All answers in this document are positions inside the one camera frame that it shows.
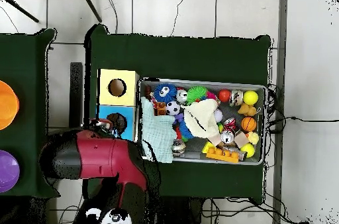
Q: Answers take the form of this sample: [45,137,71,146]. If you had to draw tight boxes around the mint muslin cloth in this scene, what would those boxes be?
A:
[140,96,177,164]

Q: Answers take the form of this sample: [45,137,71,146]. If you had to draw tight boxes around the cream muslin cloth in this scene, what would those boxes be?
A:
[182,98,222,140]

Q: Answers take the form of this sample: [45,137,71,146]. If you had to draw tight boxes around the long orange toy block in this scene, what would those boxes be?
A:
[206,146,240,164]

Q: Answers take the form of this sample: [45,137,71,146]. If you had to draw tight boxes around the wooden box with three holes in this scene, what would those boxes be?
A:
[96,68,140,142]

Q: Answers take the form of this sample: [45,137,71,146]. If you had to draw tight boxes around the black and white soccer ball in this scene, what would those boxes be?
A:
[166,101,181,117]

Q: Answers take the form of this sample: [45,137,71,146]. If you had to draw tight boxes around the blue spiky ball with eyes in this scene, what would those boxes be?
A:
[154,83,177,103]

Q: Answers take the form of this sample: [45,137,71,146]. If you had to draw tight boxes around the dark green tablecloth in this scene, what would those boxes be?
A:
[0,28,60,199]
[83,23,272,203]

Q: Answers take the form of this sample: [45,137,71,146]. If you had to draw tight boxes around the orange plastic bowl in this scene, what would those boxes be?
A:
[0,80,20,131]

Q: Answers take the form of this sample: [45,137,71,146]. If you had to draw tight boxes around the green spiky rubber ball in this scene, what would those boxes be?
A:
[186,85,209,103]

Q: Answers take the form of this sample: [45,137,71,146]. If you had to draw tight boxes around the purple plastic bowl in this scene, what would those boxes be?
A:
[0,149,21,194]

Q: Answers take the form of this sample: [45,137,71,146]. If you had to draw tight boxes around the black stand legs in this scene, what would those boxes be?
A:
[0,0,103,23]

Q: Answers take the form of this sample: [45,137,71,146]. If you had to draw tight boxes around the red rubber ball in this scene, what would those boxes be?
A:
[217,89,232,103]

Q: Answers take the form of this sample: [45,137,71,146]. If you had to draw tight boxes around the red soda can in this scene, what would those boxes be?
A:
[220,117,237,144]

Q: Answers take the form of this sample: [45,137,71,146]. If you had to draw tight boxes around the orange mini basketball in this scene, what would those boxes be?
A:
[240,117,258,133]

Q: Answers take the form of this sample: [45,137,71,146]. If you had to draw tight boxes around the large yellow ball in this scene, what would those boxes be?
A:
[243,90,260,106]

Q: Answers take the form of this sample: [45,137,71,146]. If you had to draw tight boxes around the black floor post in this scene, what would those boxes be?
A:
[69,62,83,128]

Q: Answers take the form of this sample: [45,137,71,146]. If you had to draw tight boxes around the silver wire mesh bin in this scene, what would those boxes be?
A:
[134,76,268,166]

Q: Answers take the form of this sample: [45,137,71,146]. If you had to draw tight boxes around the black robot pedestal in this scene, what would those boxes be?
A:
[158,196,205,224]

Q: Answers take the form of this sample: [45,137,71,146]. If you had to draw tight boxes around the grey floor cable cover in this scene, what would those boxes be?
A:
[272,0,289,224]

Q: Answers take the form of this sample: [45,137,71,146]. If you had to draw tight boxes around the thin black floor cable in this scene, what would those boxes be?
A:
[267,116,339,123]

